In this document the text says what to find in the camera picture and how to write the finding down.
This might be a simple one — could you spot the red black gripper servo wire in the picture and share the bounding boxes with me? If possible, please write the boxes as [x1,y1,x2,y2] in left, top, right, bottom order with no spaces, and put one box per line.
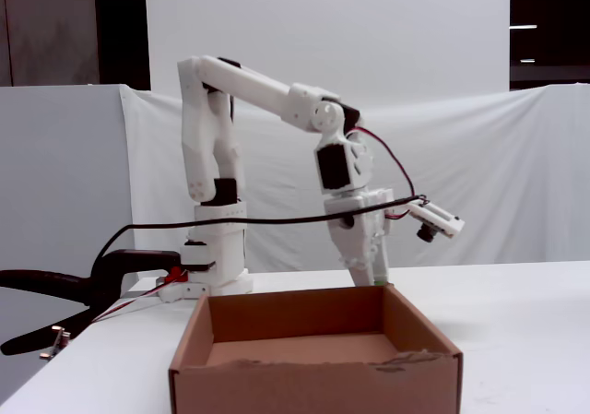
[347,126,417,224]

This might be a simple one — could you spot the brown cabinet door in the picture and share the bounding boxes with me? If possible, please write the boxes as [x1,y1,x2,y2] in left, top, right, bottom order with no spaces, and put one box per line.
[0,0,100,88]

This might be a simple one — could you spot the red white base wire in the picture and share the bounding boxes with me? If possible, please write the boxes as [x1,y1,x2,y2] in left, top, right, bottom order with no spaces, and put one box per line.
[90,268,186,324]

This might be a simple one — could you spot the black table clamp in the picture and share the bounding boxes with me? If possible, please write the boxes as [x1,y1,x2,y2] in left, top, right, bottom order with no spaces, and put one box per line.
[0,248,183,361]

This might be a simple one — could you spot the grey partition panel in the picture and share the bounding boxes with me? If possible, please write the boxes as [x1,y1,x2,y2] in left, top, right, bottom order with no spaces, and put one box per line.
[0,84,136,279]

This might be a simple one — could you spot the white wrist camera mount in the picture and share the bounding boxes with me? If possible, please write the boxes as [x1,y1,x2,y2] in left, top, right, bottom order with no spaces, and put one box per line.
[404,198,466,244]

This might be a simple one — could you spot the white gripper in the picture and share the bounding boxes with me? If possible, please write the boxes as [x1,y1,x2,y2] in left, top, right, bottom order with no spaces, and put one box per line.
[322,187,395,289]

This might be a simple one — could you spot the brown cardboard box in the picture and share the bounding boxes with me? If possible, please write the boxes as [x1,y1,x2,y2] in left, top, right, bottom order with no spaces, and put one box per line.
[167,282,464,414]

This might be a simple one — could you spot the white backdrop screen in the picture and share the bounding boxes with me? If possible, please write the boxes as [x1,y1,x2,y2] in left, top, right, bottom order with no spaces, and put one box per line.
[144,0,512,111]

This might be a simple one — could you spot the white draped cloth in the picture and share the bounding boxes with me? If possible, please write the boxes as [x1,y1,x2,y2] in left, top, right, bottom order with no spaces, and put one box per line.
[118,83,590,273]

